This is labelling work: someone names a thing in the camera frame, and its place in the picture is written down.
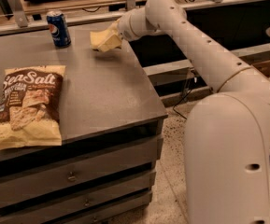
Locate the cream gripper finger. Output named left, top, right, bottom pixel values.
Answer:
left=108, top=19, right=120, bottom=32
left=97, top=33, right=122, bottom=52

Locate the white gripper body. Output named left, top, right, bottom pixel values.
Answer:
left=117, top=9, right=139, bottom=41

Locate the yellow sponge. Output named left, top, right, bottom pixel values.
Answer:
left=90, top=31, right=109, bottom=52

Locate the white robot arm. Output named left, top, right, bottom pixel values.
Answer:
left=91, top=0, right=270, bottom=224

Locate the blue pepsi can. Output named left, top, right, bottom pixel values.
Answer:
left=47, top=10, right=71, bottom=48

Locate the grey drawer cabinet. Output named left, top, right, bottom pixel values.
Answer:
left=0, top=23, right=166, bottom=217

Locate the sea salt chips bag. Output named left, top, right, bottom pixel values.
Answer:
left=0, top=65, right=65, bottom=150

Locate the top grey drawer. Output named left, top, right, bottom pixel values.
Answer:
left=0, top=135, right=163, bottom=208

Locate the grey drawer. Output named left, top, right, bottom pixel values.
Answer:
left=55, top=190, right=152, bottom=224
left=0, top=167, right=156, bottom=224
left=0, top=135, right=163, bottom=208

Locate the bottom grey drawer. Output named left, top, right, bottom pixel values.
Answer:
left=55, top=190, right=152, bottom=224

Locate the middle grey drawer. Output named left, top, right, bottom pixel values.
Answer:
left=0, top=167, right=156, bottom=224

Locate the black power cable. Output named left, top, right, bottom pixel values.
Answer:
left=172, top=75, right=198, bottom=120

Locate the metal rail bracket left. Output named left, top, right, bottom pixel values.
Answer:
left=7, top=0, right=28, bottom=28

